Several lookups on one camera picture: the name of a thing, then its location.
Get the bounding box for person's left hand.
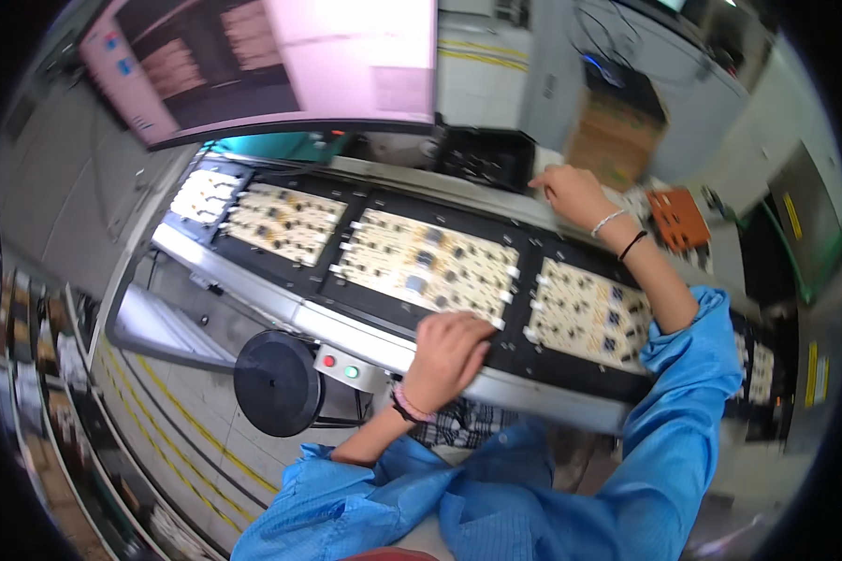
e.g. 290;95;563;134
401;311;498;417

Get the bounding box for brown cardboard box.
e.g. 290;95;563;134
563;86;669;192

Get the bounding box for orange perforated board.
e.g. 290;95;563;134
645;185;712;254

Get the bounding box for black hair tie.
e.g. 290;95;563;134
617;229;649;263

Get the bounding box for metal conveyor line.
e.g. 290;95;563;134
150;150;795;437

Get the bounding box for storage shelf with goods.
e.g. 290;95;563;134
0;263;183;561

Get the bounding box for black parts bin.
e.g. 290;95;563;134
434;125;538;195

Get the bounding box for person's right hand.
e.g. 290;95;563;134
528;164;630;237

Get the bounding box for large computer monitor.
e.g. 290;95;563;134
77;0;440;151

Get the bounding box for silver bracelet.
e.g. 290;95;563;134
589;208;630;239

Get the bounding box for person's legs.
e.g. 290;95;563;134
407;396;522;451

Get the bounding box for grey machine with yellow labels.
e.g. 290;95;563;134
740;139;842;450

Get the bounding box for person's body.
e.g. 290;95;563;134
230;284;745;561

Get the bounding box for pink bead bracelet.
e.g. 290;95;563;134
390;381;438;426

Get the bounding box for cream circuit board panel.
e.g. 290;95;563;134
733;330;777;408
329;208;522;331
523;257;655;374
219;181;349;269

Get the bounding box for grey metal floor frame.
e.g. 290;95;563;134
104;279;238;374

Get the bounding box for white circuit board panel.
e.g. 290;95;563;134
170;169;244;227

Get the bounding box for black carrier tray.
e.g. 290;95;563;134
314;188;536;355
160;157;255;237
493;230;659;406
210;171;374;297

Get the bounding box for control box with buttons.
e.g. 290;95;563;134
313;343;388;394

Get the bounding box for black round stool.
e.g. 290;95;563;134
233;330;376;440

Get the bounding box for teal machine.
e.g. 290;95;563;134
200;131;355;164

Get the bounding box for white cabinet with cables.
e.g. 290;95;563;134
519;0;752;185

